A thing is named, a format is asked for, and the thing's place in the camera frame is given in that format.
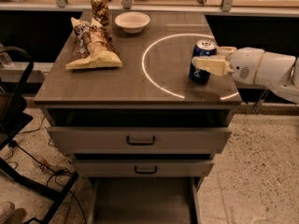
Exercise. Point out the blue pepsi can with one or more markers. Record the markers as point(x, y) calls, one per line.
point(203, 47)

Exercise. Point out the grey drawer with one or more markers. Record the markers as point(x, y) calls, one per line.
point(139, 168)
point(88, 140)

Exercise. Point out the grey drawer cabinet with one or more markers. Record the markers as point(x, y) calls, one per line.
point(152, 89)

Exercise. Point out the white paper bowl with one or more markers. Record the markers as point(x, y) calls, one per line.
point(132, 22)

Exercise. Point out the upper grey drawer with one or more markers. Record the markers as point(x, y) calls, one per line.
point(88, 140)

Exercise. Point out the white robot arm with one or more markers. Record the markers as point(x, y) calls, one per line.
point(276, 72)

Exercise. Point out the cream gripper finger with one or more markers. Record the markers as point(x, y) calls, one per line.
point(225, 52)
point(217, 67)

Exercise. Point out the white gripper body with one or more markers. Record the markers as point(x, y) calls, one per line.
point(245, 64)

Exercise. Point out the light-coloured shoe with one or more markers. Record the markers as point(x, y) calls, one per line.
point(9, 214)

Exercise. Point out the lower grey drawer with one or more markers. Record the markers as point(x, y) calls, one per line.
point(139, 168)

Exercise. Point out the brown chip bag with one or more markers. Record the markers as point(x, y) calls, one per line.
point(93, 47)

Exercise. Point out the brown patterned drink can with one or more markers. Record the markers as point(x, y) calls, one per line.
point(100, 11)

